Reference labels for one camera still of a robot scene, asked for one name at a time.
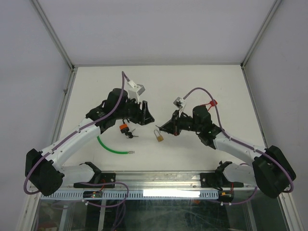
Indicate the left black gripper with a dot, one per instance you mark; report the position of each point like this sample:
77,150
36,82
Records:
143,117

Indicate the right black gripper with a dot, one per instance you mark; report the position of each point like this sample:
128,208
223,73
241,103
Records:
173,126

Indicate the brass padlock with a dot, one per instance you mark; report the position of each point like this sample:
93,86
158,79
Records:
158,135

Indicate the orange black padlock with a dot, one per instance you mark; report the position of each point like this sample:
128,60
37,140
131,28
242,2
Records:
124,128

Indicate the red cable seal tag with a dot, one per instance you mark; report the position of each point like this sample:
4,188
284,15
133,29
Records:
210,104

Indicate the green cable bike lock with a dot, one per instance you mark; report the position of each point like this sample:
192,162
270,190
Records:
112,150

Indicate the black-headed key pair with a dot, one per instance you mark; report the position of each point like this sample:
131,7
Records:
129,134

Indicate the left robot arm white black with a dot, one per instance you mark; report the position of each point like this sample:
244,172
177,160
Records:
45,169

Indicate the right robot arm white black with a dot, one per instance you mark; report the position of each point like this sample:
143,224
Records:
265,168

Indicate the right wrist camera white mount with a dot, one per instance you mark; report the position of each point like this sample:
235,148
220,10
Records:
180,103

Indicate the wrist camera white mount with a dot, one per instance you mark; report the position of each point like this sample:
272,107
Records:
180,103
135,90

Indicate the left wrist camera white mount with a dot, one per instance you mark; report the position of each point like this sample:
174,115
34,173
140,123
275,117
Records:
135,90

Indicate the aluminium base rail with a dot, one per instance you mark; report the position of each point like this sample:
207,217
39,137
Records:
132,180

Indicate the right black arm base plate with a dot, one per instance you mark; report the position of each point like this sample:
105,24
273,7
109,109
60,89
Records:
209,180

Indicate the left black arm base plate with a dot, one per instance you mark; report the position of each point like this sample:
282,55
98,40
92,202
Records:
106,180

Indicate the grey slotted cable duct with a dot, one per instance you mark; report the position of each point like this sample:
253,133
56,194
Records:
154,194

